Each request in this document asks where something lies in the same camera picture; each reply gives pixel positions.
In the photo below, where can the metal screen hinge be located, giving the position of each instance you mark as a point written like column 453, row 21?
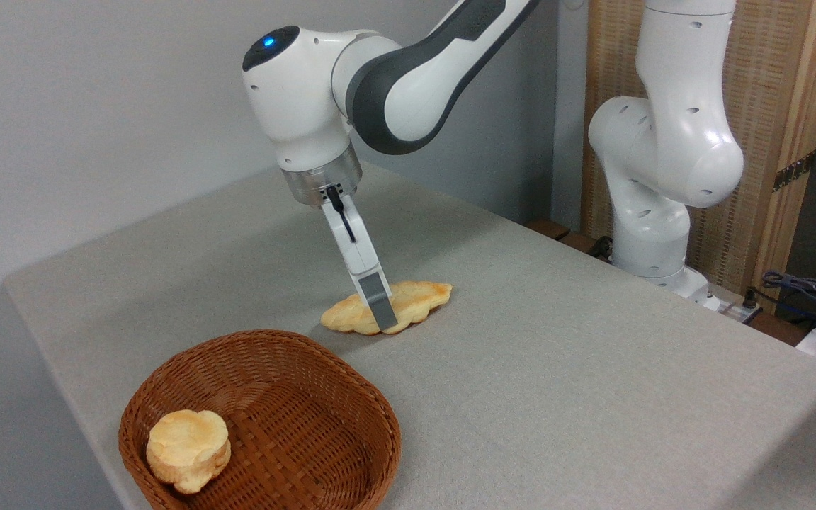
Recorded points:
column 794, row 171

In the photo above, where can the round bread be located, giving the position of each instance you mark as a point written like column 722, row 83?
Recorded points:
column 188, row 446

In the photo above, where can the wooden woven folding screen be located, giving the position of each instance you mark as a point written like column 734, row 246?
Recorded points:
column 769, row 85

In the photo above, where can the long braided bread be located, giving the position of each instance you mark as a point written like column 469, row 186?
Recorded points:
column 422, row 297

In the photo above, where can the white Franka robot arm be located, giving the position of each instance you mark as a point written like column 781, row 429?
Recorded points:
column 295, row 92

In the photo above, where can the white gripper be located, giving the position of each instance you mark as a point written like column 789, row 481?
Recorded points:
column 355, row 241

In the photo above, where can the brown wooden block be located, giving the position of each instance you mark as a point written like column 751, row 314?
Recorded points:
column 548, row 228

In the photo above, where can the brown wicker basket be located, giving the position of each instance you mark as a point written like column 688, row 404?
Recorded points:
column 309, row 425

